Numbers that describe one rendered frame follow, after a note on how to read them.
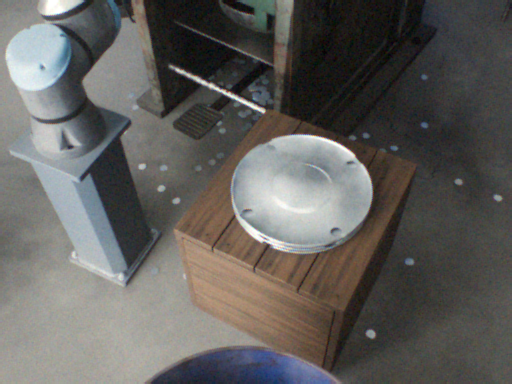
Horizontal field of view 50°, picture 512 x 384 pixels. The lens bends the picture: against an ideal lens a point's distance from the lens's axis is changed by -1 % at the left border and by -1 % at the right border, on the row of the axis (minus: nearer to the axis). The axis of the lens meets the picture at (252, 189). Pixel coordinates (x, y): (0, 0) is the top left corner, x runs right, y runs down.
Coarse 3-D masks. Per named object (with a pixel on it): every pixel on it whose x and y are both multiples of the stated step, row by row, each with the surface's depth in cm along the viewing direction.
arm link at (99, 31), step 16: (48, 0) 102; (64, 0) 102; (80, 0) 103; (96, 0) 106; (112, 0) 111; (48, 16) 104; (64, 16) 103; (80, 16) 104; (96, 16) 106; (112, 16) 111; (80, 32) 104; (96, 32) 107; (112, 32) 111; (96, 48) 107
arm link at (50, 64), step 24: (48, 24) 101; (24, 48) 98; (48, 48) 98; (72, 48) 102; (24, 72) 97; (48, 72) 97; (72, 72) 102; (24, 96) 102; (48, 96) 101; (72, 96) 104
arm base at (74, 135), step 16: (80, 112) 108; (96, 112) 116; (32, 128) 110; (48, 128) 107; (64, 128) 108; (80, 128) 109; (96, 128) 112; (48, 144) 109; (64, 144) 110; (80, 144) 111; (96, 144) 114
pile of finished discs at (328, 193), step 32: (256, 160) 120; (288, 160) 120; (320, 160) 120; (352, 160) 120; (256, 192) 115; (288, 192) 114; (320, 192) 114; (352, 192) 114; (256, 224) 110; (288, 224) 110; (320, 224) 109; (352, 224) 109
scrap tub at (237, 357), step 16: (208, 352) 83; (224, 352) 84; (240, 352) 85; (256, 352) 84; (272, 352) 83; (176, 368) 83; (192, 368) 85; (208, 368) 87; (224, 368) 89; (240, 368) 89; (256, 368) 89; (272, 368) 88; (288, 368) 86; (304, 368) 84; (320, 368) 81
